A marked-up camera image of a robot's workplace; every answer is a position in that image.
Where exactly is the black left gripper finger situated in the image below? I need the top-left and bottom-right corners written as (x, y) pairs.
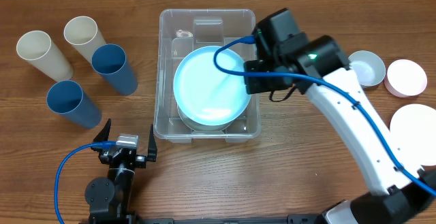
top-left (147, 124), bottom-right (157, 162)
top-left (93, 118), bottom-right (111, 142)

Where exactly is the pale grey-green plate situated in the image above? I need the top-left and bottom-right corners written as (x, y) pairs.
top-left (177, 107), bottom-right (248, 131)

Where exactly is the dark blue cup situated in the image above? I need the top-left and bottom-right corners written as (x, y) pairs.
top-left (46, 80), bottom-right (102, 129)
top-left (91, 44), bottom-right (138, 95)

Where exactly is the light blue plate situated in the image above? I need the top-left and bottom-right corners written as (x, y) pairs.
top-left (173, 46), bottom-right (251, 126)

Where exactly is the grey small bowl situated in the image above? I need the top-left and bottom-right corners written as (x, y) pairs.
top-left (349, 50), bottom-right (386, 88)

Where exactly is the pink small bowl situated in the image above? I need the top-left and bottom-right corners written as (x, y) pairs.
top-left (384, 59), bottom-right (428, 97)

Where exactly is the white plate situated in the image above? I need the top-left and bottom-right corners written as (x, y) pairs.
top-left (390, 103), bottom-right (435, 166)

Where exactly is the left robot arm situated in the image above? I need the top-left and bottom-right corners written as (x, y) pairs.
top-left (84, 119), bottom-right (157, 223)

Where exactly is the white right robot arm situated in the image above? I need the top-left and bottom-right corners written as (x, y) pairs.
top-left (245, 9), bottom-right (435, 223)

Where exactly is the dark blue cup front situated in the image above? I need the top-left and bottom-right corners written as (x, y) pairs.
top-left (46, 80), bottom-right (102, 129)

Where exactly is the clear plastic storage bin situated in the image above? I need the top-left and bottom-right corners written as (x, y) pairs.
top-left (153, 9), bottom-right (261, 144)

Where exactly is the cream tall cup rear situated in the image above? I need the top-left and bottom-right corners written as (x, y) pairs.
top-left (63, 16), bottom-right (106, 63)

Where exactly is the cream tall cup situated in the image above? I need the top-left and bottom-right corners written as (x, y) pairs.
top-left (63, 16), bottom-right (106, 63)
top-left (16, 30), bottom-right (74, 82)

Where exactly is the cream tall cup left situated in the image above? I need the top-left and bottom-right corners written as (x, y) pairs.
top-left (16, 30), bottom-right (74, 82)

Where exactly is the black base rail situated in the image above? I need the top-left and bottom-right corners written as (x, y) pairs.
top-left (139, 214), bottom-right (322, 224)

